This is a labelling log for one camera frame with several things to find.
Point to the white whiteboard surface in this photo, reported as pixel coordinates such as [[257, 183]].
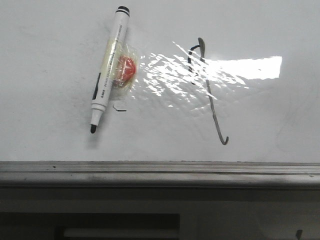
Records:
[[217, 80]]

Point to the red magnet taped to marker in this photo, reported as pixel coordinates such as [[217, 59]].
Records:
[[126, 70]]

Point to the grey metal whiteboard tray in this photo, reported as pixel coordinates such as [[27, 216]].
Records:
[[167, 174]]

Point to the white black whiteboard marker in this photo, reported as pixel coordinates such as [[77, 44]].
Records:
[[109, 65]]

